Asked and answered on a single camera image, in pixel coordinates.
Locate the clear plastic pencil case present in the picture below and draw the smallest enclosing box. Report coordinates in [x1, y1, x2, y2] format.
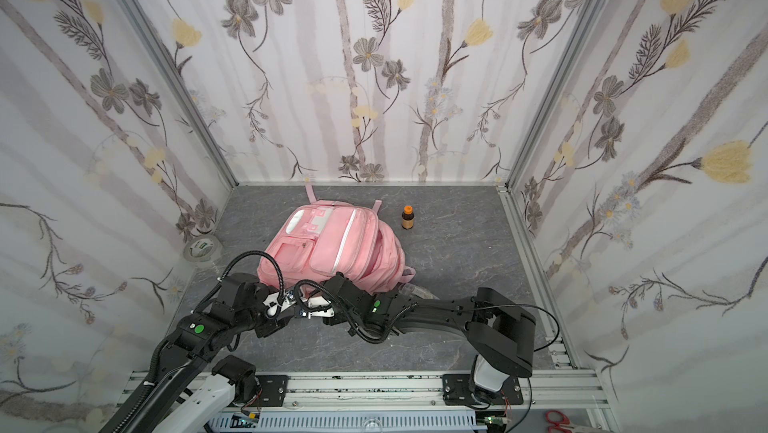
[399, 283, 438, 300]

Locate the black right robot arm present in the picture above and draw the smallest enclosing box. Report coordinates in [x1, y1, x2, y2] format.
[292, 273, 548, 400]

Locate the clear tape roll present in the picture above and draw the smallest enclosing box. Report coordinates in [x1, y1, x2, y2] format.
[182, 235, 222, 264]

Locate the aluminium mounting rail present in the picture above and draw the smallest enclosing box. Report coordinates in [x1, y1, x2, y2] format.
[157, 342, 618, 432]

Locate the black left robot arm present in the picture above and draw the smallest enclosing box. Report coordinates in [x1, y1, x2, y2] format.
[101, 250, 289, 432]

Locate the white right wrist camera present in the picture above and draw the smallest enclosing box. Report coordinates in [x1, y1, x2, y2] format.
[295, 295, 335, 319]

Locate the small brown orange-capped bottle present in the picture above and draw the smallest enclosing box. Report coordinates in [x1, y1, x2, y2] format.
[401, 205, 415, 230]

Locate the pink student backpack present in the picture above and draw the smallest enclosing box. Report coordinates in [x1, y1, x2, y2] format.
[257, 185, 415, 293]

